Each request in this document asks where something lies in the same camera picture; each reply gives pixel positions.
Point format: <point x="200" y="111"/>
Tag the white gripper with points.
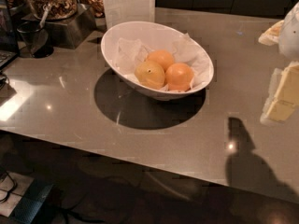
<point x="290" y="36"/>

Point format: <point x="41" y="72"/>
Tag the dark cup with spoon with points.
<point x="36" y="37"/>

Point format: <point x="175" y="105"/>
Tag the white slanted bowl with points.
<point x="155" y="36"/>

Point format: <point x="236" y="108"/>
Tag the white paper towel roll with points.
<point x="119" y="11"/>

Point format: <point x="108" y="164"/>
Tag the black metal jar stand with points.
<point x="71" y="32"/>

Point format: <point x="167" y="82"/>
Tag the glass jar of nuts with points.
<point x="59" y="9"/>

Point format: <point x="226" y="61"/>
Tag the yellowish orange front left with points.
<point x="150" y="74"/>

